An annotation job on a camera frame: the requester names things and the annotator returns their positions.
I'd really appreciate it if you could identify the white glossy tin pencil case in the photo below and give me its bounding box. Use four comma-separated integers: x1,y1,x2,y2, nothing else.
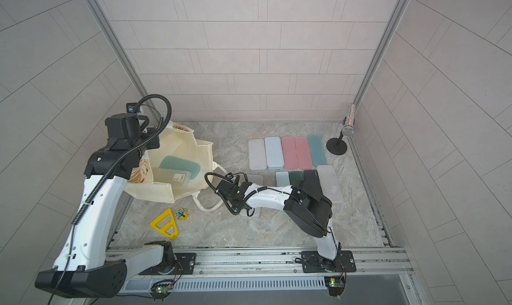
248,139,267,171

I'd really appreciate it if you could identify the pale mint case lid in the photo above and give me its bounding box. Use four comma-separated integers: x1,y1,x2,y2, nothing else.
275,171,291,187

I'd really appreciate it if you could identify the floral canvas tote bag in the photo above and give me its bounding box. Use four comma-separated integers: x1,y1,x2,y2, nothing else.
125,122,223,212

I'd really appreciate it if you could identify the pale mint pencil case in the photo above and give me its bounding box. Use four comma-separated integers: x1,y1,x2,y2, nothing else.
264,137,284,170

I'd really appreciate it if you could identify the frosted clear pen case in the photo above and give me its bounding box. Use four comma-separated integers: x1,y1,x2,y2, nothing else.
152,168,191,188

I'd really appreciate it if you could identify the dark green pencil case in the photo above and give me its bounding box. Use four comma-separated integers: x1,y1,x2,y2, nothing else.
289,170,304,186

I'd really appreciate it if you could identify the dark grey pencil case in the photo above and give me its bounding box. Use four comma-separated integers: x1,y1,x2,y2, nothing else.
303,170,323,202

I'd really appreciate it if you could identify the pink translucent pencil case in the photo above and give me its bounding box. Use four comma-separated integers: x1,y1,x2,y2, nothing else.
295,137,313,170

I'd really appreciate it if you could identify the teal translucent pencil case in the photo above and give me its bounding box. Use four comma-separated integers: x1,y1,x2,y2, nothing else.
307,134,327,166

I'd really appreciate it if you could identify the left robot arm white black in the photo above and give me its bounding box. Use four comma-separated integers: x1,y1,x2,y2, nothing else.
35,137,167,298

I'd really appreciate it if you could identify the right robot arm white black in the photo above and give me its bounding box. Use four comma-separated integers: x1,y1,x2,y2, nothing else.
205,173,357,274

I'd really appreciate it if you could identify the teal translucent case half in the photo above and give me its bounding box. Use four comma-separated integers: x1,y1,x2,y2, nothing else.
159,156,201,180

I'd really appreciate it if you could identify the small round yellow sticker toy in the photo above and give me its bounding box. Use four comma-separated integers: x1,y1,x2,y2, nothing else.
175,208,188,220

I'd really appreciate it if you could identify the yellow triangular plastic tool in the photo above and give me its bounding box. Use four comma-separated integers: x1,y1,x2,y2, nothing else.
149,208,179,240

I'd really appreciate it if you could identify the glitter microphone on stand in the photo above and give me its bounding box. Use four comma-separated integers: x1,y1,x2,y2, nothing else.
326,104,356,156

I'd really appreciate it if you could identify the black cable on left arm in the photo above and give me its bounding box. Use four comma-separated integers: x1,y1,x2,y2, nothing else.
45,94,173,305

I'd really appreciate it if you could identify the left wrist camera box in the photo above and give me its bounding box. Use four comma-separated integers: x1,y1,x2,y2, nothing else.
105,113,141,139

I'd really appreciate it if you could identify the left circuit board with wires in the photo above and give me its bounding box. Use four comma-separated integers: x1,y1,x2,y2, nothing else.
150,279,175,302

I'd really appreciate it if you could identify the circuit board with wires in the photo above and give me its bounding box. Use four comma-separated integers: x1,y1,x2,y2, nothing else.
324,276,346,297
150,279,175,302

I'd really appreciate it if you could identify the right circuit board with wires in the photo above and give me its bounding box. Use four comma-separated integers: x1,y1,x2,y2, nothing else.
324,276,346,297

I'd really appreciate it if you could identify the aluminium mounting rail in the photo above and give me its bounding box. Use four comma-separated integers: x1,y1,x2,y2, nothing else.
104,246,413,278

